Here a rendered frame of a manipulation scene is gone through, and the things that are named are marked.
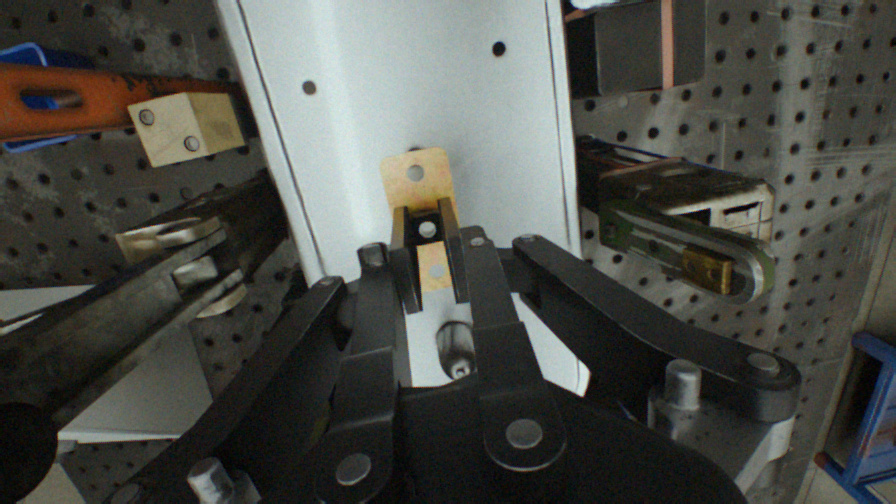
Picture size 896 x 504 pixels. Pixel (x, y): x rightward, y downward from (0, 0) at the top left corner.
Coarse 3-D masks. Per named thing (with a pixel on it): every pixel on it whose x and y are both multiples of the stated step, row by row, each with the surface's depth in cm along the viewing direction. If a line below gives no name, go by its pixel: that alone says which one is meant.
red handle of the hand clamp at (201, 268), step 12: (204, 252) 24; (192, 264) 23; (204, 264) 23; (180, 276) 23; (192, 276) 23; (204, 276) 23; (180, 288) 23; (36, 312) 19; (0, 324) 19; (12, 324) 19; (0, 336) 18
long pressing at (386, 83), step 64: (256, 0) 24; (320, 0) 25; (384, 0) 25; (448, 0) 25; (512, 0) 26; (256, 64) 25; (320, 64) 26; (384, 64) 26; (448, 64) 27; (512, 64) 27; (256, 128) 27; (320, 128) 27; (384, 128) 28; (448, 128) 28; (512, 128) 28; (320, 192) 29; (384, 192) 29; (512, 192) 30; (576, 192) 31; (320, 256) 31; (448, 320) 34; (576, 384) 37
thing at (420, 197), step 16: (384, 160) 22; (400, 160) 22; (416, 160) 22; (432, 160) 22; (384, 176) 22; (400, 176) 22; (432, 176) 22; (448, 176) 22; (400, 192) 22; (416, 192) 22; (432, 192) 22; (448, 192) 22; (416, 208) 23; (432, 208) 23; (416, 224) 22; (416, 240) 22; (432, 240) 22; (432, 256) 24; (448, 272) 24; (432, 288) 24
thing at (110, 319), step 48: (96, 288) 18; (144, 288) 18; (192, 288) 24; (48, 336) 14; (96, 336) 17; (144, 336) 19; (0, 384) 13; (48, 384) 15; (96, 384) 16; (0, 432) 10; (48, 432) 11; (0, 480) 10
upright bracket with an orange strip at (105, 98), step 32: (0, 64) 14; (0, 96) 14; (64, 96) 18; (96, 96) 19; (128, 96) 21; (160, 96) 26; (0, 128) 14; (32, 128) 15; (64, 128) 17; (96, 128) 19; (128, 128) 23
